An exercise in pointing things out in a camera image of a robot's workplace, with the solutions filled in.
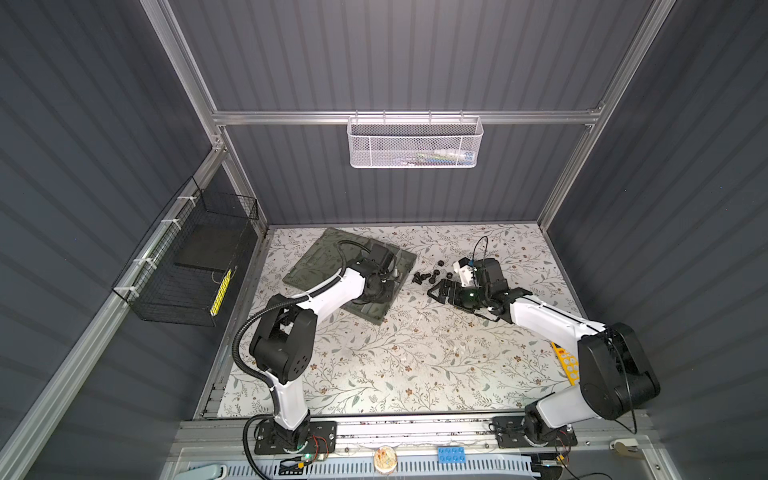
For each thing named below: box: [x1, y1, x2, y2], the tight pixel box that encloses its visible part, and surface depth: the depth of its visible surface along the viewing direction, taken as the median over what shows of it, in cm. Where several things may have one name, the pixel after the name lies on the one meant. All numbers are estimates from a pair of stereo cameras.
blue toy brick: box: [438, 447, 467, 464], surface depth 71 cm
